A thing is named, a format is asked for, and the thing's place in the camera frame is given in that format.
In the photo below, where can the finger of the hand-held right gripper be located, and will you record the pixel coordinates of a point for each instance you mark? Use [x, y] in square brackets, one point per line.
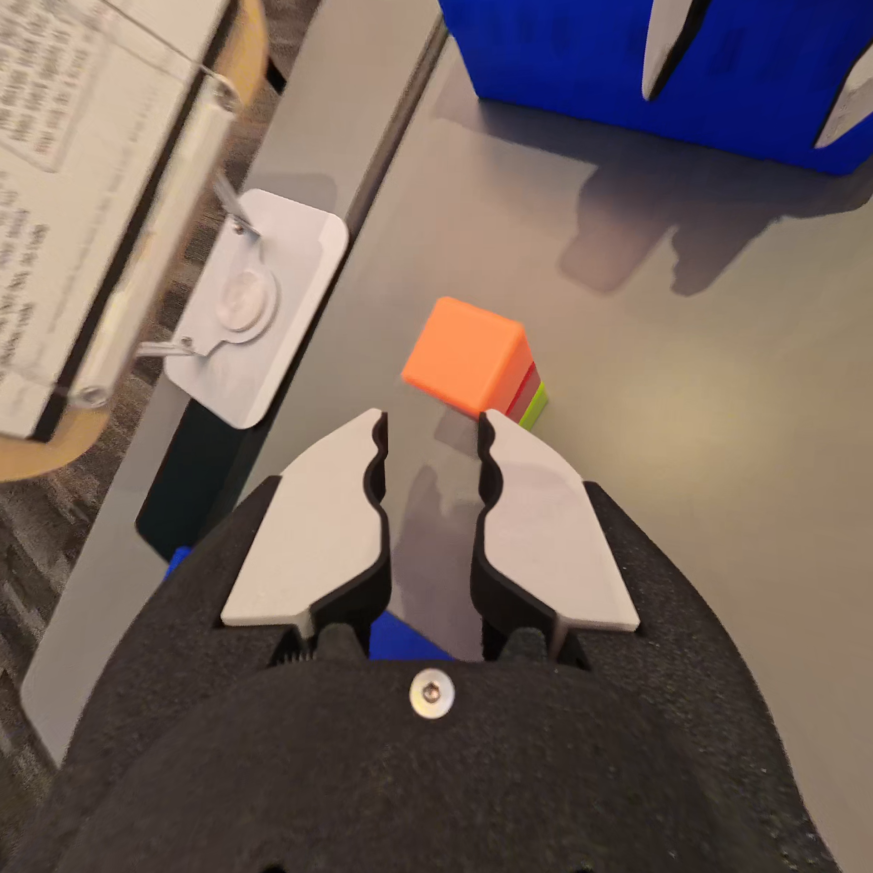
[849, 109]
[669, 41]

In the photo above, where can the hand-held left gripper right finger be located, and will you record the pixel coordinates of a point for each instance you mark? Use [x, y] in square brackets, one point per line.
[557, 546]

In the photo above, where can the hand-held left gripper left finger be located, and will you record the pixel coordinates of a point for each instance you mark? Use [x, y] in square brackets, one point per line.
[307, 546]

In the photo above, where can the blue plastic bin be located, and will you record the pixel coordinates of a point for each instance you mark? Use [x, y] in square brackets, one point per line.
[409, 639]
[573, 62]

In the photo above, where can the green magnetic cube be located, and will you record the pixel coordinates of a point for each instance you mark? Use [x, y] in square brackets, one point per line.
[535, 409]

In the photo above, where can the red magnetic cube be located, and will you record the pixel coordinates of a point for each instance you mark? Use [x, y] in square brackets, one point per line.
[524, 393]

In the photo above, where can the orange magnetic cube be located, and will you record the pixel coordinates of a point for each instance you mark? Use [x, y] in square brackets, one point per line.
[464, 355]

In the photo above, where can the white sign stand base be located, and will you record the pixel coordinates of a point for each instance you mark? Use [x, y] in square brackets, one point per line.
[287, 328]

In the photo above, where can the wooden instruction sign board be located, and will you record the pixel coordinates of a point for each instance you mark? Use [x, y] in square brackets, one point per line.
[82, 178]

